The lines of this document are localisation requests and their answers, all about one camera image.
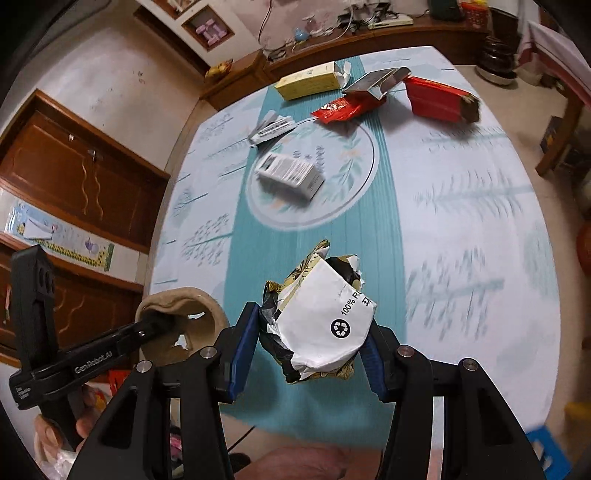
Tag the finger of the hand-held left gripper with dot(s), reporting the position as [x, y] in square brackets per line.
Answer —
[147, 325]

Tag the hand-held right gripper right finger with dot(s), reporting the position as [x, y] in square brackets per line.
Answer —
[374, 364]

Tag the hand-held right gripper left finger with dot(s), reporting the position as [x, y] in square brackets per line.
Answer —
[242, 355]

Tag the beige pulp cup holder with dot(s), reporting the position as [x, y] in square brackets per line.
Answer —
[203, 307]

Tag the black-white paper bag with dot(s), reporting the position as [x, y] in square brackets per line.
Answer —
[323, 323]

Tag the white carton box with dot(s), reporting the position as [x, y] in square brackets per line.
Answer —
[291, 175]

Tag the red snack wrapper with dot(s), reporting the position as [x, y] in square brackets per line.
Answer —
[339, 110]

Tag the yellow carton box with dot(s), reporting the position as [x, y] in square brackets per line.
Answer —
[307, 83]

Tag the person's left hand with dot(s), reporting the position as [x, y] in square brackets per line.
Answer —
[90, 424]

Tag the carved wooden cabinet door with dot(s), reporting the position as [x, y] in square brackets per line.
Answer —
[69, 300]

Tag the pink fleece pants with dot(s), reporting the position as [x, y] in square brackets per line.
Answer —
[304, 466]

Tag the blue leaf-print tablecloth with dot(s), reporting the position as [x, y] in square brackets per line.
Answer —
[461, 230]

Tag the blue plastic stool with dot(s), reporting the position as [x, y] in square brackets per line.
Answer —
[547, 452]

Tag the yellow plastic stool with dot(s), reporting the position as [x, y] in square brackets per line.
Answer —
[579, 415]

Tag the grey striped flat packet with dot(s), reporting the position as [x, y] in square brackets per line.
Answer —
[272, 127]

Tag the fruit bowl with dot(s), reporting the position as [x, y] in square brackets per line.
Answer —
[220, 69]

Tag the wooden television cabinet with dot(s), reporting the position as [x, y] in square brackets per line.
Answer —
[240, 69]

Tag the red carton box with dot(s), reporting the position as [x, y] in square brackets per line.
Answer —
[438, 99]

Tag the silver foil packet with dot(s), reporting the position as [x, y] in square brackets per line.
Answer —
[378, 83]

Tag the pink dumbbells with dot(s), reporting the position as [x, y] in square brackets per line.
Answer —
[210, 32]

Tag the wooden side table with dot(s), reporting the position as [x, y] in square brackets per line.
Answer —
[568, 124]

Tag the dark ceramic jar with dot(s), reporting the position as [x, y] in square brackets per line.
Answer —
[496, 55]

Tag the white electronic device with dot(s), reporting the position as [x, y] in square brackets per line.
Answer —
[390, 19]

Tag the pink-edged white tablecloth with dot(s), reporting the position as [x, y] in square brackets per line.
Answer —
[554, 46]

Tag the red plastic basket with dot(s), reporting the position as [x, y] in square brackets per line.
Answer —
[475, 11]

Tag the wall poster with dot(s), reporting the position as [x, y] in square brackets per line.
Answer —
[60, 235]

